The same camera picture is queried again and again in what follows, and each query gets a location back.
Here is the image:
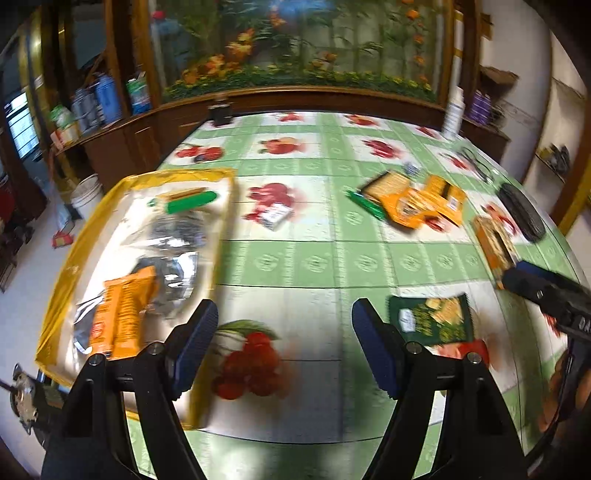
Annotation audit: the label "large cracker pack with barcode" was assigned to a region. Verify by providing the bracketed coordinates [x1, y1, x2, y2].
[472, 215, 520, 289]

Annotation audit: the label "small orange snack packet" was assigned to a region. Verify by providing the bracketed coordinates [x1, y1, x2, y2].
[89, 266, 158, 360]

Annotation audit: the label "dark green snack bag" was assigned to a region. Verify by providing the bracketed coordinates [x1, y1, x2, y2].
[388, 293, 475, 346]

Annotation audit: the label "orange snack box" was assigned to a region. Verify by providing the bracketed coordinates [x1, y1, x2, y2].
[422, 175, 467, 227]

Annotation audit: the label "orange snack bag with logo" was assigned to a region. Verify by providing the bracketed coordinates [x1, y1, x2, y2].
[380, 188, 439, 229]

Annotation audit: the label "green-end cracker pack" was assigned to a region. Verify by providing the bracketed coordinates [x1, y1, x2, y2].
[346, 170, 411, 222]

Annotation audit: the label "small blue white candy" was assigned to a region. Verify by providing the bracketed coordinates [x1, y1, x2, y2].
[404, 162, 421, 177]

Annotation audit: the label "right hand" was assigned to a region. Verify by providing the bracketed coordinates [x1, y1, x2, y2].
[538, 351, 591, 432]

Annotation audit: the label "black patterned glasses case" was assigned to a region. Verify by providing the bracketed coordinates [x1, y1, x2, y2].
[497, 182, 546, 243]

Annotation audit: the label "yellow cardboard tray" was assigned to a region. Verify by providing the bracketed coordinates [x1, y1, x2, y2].
[34, 168, 238, 431]

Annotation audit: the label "red broom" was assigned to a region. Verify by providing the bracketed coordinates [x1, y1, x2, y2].
[52, 201, 74, 249]

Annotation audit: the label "purple bottles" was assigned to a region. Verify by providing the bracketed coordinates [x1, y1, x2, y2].
[468, 90, 491, 126]

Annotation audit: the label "silver foil bag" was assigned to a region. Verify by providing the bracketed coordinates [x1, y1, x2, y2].
[72, 210, 209, 355]

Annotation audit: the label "white spray bottle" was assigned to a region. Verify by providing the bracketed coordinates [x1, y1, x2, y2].
[442, 86, 465, 141]

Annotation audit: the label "white plastic bucket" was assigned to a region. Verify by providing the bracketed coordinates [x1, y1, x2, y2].
[70, 174, 103, 220]

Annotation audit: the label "green stick pack in tray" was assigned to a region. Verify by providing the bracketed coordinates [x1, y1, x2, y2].
[148, 187, 218, 215]

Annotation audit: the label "small white candy box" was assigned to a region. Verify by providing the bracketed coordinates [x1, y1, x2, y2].
[259, 203, 294, 231]

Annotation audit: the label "grey kettle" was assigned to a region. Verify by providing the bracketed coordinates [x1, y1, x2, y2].
[72, 88, 101, 135]

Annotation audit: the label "green printed bag on shelf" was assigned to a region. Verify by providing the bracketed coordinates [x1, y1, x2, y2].
[126, 72, 151, 115]

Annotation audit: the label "small dark jar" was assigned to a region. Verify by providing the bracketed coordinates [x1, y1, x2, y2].
[208, 95, 232, 127]

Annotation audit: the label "blue thermos jug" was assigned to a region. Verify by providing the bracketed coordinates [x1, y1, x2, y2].
[96, 74, 122, 124]

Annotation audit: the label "black frame eyeglasses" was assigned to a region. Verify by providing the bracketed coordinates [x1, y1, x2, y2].
[459, 147, 493, 184]

